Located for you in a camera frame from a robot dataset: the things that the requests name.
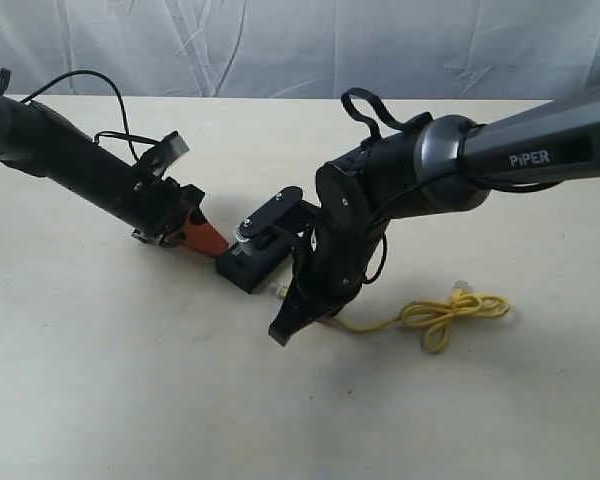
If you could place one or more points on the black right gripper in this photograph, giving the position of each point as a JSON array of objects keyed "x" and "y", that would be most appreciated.
[{"x": 328, "y": 275}]

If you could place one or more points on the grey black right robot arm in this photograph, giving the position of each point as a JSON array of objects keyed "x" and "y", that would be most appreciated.
[{"x": 425, "y": 166}]

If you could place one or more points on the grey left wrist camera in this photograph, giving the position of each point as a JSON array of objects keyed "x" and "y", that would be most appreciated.
[{"x": 161, "y": 156}]

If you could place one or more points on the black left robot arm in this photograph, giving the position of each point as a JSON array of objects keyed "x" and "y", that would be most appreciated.
[{"x": 38, "y": 141}]

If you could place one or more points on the white wrinkled backdrop curtain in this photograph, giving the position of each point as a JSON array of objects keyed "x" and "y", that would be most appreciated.
[{"x": 308, "y": 49}]

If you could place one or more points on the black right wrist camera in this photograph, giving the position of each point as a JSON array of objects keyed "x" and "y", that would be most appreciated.
[{"x": 257, "y": 231}]

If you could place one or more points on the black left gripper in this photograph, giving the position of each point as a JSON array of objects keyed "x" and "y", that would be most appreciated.
[{"x": 154, "y": 206}]

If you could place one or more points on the small black box device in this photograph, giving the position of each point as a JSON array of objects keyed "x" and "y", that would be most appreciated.
[{"x": 250, "y": 261}]

